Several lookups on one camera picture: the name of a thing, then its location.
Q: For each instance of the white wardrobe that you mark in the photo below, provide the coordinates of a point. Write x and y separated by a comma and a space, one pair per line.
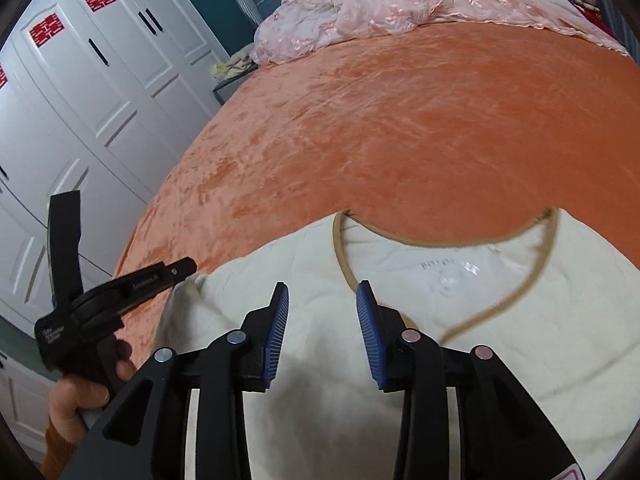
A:
100, 85

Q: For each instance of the red paper wardrobe decoration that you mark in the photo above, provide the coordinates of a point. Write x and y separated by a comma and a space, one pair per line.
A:
46, 27
2, 77
98, 0

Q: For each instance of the grey striped cushion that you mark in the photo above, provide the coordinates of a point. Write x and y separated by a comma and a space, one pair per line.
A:
244, 0

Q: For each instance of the person's left forearm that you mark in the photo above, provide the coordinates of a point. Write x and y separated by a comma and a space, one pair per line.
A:
56, 452

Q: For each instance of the person's left hand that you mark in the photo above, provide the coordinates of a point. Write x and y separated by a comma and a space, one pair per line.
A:
75, 397

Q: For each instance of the orange plush blanket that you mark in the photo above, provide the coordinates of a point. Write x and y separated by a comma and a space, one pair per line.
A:
400, 135

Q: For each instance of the red cloth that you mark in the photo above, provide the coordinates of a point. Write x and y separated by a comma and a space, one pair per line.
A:
595, 20

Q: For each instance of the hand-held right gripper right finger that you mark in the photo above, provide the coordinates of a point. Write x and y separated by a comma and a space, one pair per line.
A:
369, 330

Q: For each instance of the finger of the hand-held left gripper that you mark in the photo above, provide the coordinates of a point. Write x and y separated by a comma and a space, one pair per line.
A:
150, 279
65, 245

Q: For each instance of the dark nightstand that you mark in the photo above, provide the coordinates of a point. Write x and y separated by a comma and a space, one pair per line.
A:
227, 90

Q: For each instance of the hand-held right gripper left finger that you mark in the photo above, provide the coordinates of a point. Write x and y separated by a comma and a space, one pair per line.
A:
278, 330

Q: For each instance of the cream quilted jacket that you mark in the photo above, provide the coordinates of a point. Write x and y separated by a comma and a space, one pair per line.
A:
500, 310

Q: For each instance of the grey blue curtain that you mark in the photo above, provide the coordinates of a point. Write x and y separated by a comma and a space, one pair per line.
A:
620, 15

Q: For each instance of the pink lace bedspread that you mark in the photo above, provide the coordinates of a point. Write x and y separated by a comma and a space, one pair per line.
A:
375, 5

